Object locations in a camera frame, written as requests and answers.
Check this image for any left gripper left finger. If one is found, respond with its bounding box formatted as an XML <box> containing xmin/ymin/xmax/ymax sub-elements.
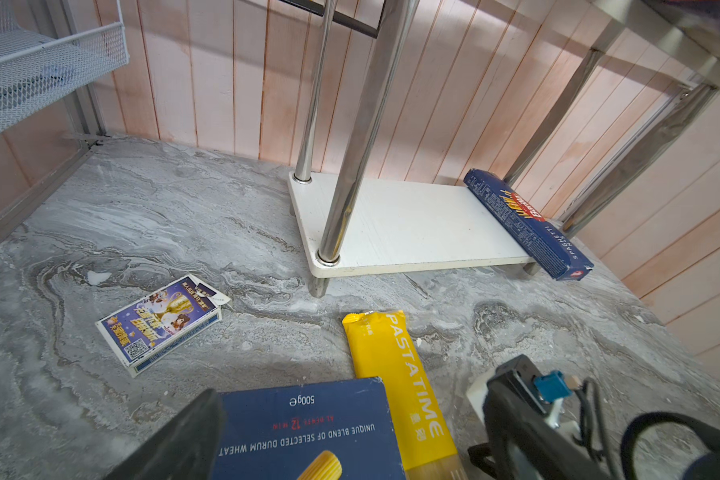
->
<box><xmin>106</xmin><ymin>389</ymin><xmax>225</xmax><ymax>479</ymax></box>

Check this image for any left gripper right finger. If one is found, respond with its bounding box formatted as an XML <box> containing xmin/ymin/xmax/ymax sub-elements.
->
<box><xmin>483</xmin><ymin>382</ymin><xmax>609</xmax><ymax>479</ymax></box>

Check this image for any yellow Pastatime spaghetti bag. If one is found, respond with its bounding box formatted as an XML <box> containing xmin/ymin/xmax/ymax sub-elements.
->
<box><xmin>342</xmin><ymin>311</ymin><xmax>467</xmax><ymax>479</ymax></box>

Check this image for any blue Barilla spaghetti box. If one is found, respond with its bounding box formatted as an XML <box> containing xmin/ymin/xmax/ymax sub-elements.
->
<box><xmin>464</xmin><ymin>169</ymin><xmax>594</xmax><ymax>281</ymax></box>

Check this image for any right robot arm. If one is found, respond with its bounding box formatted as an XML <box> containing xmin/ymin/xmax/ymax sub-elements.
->
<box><xmin>619</xmin><ymin>412</ymin><xmax>720</xmax><ymax>479</ymax></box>

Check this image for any white two-tier shelf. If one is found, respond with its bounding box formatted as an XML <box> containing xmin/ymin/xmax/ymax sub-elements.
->
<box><xmin>289</xmin><ymin>1</ymin><xmax>720</xmax><ymax>278</ymax></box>

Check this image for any small card on floor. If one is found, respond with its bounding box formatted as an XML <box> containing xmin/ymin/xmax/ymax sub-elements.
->
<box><xmin>96</xmin><ymin>274</ymin><xmax>230</xmax><ymax>377</ymax></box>

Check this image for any blue Barilla rigatoni box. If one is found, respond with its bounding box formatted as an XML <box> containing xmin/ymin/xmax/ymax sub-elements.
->
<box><xmin>211</xmin><ymin>378</ymin><xmax>405</xmax><ymax>479</ymax></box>

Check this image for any white wire mesh organizer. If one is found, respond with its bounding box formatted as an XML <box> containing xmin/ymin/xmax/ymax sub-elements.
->
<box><xmin>0</xmin><ymin>1</ymin><xmax>129</xmax><ymax>133</ymax></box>

